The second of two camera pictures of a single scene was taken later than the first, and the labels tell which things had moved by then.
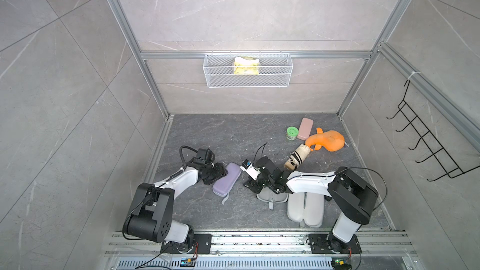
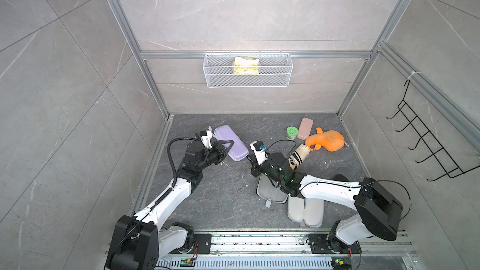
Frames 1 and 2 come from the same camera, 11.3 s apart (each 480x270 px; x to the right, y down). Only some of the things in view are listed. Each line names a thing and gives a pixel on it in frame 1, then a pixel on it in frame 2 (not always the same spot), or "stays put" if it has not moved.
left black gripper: x=220 y=172 → x=217 y=150
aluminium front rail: x=142 y=250 stays put
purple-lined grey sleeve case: x=222 y=187 → x=239 y=150
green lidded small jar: x=292 y=132 stays put
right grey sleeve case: x=308 y=206 stays put
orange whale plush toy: x=330 y=140 stays put
